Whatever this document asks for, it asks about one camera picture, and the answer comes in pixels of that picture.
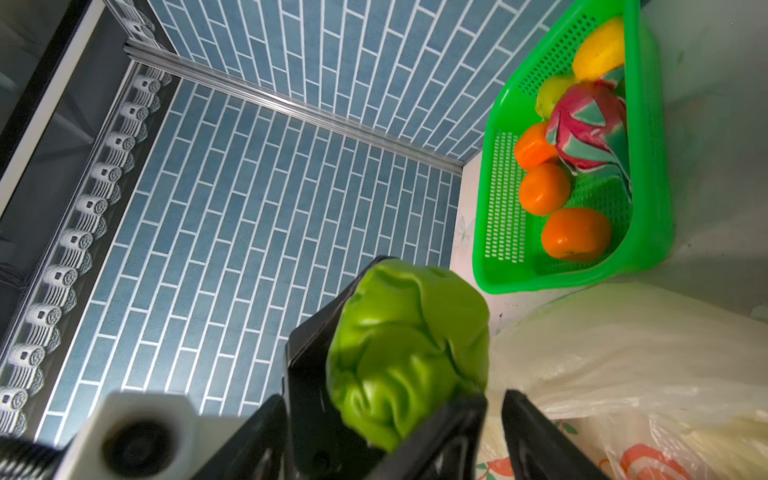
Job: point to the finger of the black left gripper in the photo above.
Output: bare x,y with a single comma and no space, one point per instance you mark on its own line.
319,445

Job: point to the pink dragon fruit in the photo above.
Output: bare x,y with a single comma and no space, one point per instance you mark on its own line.
588,128

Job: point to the aluminium corner post left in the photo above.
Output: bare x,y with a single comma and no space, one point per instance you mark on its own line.
250,92

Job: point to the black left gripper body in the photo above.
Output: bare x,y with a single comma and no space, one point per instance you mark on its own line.
255,450

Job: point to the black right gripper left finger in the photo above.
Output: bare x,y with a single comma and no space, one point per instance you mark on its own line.
444,446

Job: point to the yellowish plastic bag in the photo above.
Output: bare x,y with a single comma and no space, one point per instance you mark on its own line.
645,382

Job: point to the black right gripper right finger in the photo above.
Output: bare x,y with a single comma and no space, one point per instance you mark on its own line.
537,449

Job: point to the green lettuce toy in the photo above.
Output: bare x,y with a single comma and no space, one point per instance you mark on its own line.
409,339

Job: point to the green plastic basket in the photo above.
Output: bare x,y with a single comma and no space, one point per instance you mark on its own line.
508,256

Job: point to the yellow green pear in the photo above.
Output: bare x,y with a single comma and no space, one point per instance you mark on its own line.
551,91

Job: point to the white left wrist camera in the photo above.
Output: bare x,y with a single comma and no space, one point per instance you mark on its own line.
144,436

